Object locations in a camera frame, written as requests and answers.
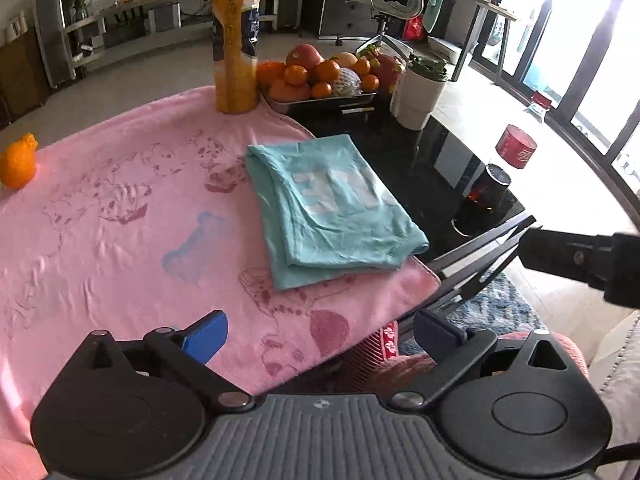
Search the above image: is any blue patterned rug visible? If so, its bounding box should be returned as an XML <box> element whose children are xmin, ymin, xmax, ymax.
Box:
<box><xmin>399</xmin><ymin>270</ymin><xmax>547</xmax><ymax>357</ymax></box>

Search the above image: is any white cup green lid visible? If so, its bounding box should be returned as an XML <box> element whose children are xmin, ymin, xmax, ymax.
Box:
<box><xmin>394</xmin><ymin>54</ymin><xmax>449</xmax><ymax>132</ymax></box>

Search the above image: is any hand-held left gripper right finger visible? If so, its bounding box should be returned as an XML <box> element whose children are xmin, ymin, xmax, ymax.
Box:
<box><xmin>388</xmin><ymin>308</ymin><xmax>576</xmax><ymax>411</ymax></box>

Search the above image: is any small grey speaker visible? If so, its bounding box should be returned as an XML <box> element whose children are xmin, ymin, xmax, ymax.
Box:
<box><xmin>149</xmin><ymin>3</ymin><xmax>182</xmax><ymax>32</ymax></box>

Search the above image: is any red bag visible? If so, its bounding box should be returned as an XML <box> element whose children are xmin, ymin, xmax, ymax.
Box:
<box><xmin>402</xmin><ymin>15</ymin><xmax>426</xmax><ymax>44</ymax></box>

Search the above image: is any metal tray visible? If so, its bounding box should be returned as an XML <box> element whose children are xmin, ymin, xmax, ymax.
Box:
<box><xmin>260</xmin><ymin>91</ymin><xmax>379</xmax><ymax>116</ymax></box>

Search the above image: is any large orange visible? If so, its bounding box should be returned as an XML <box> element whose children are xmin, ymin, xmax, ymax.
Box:
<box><xmin>0</xmin><ymin>132</ymin><xmax>40</xmax><ymax>191</ymax></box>

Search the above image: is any orange juice bottle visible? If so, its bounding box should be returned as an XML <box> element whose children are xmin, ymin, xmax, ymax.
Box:
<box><xmin>211</xmin><ymin>0</ymin><xmax>261</xmax><ymax>115</ymax></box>

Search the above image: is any pile of fruit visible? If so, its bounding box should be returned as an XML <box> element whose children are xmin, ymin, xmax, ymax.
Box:
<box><xmin>256</xmin><ymin>44</ymin><xmax>407</xmax><ymax>102</ymax></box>

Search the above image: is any chrome office chair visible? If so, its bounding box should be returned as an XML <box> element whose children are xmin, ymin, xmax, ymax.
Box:
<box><xmin>366</xmin><ymin>0</ymin><xmax>442</xmax><ymax>62</ymax></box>

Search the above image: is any thick black cable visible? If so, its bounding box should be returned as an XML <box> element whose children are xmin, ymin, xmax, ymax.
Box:
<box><xmin>601</xmin><ymin>441</ymin><xmax>640</xmax><ymax>467</ymax></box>

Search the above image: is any wooden desk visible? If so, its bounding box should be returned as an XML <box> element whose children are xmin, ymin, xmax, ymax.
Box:
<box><xmin>440</xmin><ymin>0</ymin><xmax>522</xmax><ymax>87</ymax></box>

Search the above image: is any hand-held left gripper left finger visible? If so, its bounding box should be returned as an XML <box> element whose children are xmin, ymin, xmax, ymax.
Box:
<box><xmin>65</xmin><ymin>309</ymin><xmax>254</xmax><ymax>414</ymax></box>

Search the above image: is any pink printed blanket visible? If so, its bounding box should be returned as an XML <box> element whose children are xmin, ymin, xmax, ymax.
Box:
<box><xmin>0</xmin><ymin>85</ymin><xmax>442</xmax><ymax>447</ymax></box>

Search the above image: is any teal t-shirt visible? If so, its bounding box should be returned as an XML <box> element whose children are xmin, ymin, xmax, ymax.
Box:
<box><xmin>244</xmin><ymin>134</ymin><xmax>431</xmax><ymax>292</ymax></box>

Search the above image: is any white cushion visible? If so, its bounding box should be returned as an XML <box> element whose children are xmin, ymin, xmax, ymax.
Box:
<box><xmin>589</xmin><ymin>310</ymin><xmax>640</xmax><ymax>463</ymax></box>

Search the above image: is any clear jar red lid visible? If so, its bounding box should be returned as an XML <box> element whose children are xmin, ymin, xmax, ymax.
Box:
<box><xmin>522</xmin><ymin>90</ymin><xmax>556</xmax><ymax>124</ymax></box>

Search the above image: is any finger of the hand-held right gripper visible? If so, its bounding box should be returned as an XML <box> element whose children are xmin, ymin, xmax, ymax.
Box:
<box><xmin>428</xmin><ymin>213</ymin><xmax>537</xmax><ymax>275</ymax></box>
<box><xmin>438</xmin><ymin>242</ymin><xmax>522</xmax><ymax>302</ymax></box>

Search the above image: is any black drawer cabinet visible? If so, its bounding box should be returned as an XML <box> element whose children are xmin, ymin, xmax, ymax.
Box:
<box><xmin>304</xmin><ymin>0</ymin><xmax>457</xmax><ymax>42</ymax></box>

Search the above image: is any green hanging cloth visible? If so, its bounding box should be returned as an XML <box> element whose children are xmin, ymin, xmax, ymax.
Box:
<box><xmin>422</xmin><ymin>0</ymin><xmax>449</xmax><ymax>42</ymax></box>

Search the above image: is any grey TV stand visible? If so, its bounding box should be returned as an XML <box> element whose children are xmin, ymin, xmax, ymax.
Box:
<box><xmin>62</xmin><ymin>0</ymin><xmax>281</xmax><ymax>69</ymax></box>

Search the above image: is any dark bottle with red label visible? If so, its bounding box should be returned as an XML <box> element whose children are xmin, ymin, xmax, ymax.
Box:
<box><xmin>452</xmin><ymin>124</ymin><xmax>539</xmax><ymax>237</ymax></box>

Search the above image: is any brown wooden cabinet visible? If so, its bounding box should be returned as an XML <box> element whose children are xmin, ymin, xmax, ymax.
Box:
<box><xmin>0</xmin><ymin>25</ymin><xmax>52</xmax><ymax>127</ymax></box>

